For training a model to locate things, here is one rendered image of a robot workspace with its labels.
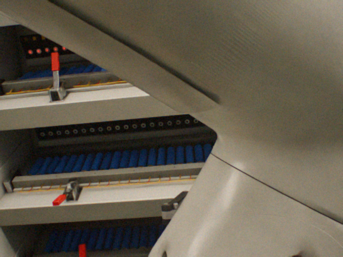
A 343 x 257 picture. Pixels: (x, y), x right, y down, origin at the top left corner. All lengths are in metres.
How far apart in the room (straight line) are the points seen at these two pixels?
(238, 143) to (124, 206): 0.50
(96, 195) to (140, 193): 0.09
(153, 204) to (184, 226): 0.46
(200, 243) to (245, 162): 0.04
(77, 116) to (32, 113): 0.08
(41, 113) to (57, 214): 0.20
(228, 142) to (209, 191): 0.03
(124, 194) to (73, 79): 0.25
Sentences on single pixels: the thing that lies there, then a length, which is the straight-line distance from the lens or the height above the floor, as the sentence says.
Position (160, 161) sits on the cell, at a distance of 0.68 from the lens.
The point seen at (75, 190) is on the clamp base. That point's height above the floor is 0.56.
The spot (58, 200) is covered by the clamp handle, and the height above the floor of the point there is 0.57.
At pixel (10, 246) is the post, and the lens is 0.80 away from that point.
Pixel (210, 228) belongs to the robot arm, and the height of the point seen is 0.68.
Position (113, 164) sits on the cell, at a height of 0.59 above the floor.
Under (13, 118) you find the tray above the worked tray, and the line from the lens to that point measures 0.68.
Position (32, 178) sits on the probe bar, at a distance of 0.74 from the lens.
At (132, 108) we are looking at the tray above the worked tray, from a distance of 0.60.
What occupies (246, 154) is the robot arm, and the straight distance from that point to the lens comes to 0.16.
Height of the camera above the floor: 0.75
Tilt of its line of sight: 8 degrees down
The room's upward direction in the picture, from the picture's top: 6 degrees counter-clockwise
